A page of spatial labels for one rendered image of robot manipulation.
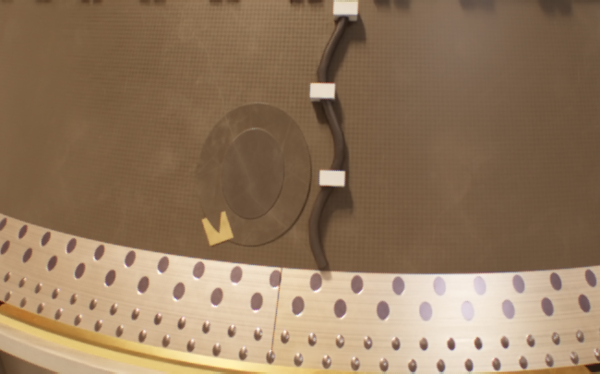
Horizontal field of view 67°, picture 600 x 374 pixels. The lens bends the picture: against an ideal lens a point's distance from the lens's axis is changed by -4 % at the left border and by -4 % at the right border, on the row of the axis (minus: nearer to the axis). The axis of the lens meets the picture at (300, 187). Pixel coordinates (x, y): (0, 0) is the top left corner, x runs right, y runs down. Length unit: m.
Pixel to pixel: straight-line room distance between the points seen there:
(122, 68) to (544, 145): 0.43
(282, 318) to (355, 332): 0.07
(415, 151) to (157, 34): 0.28
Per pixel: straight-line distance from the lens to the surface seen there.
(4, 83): 0.67
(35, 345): 0.53
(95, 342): 0.48
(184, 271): 0.46
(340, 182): 0.42
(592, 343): 0.50
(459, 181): 0.45
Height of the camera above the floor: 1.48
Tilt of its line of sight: 24 degrees down
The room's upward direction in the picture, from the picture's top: straight up
